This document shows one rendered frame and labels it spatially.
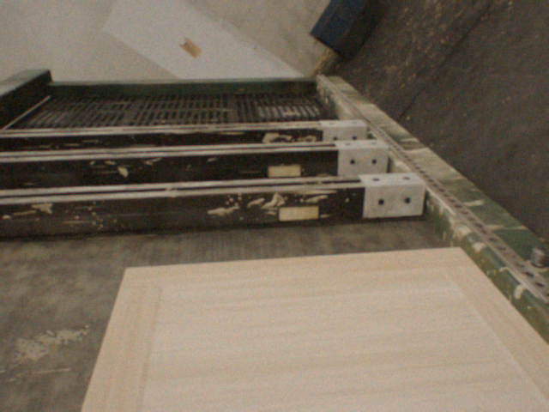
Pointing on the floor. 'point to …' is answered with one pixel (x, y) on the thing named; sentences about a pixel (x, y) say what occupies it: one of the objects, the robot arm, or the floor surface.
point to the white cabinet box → (191, 40)
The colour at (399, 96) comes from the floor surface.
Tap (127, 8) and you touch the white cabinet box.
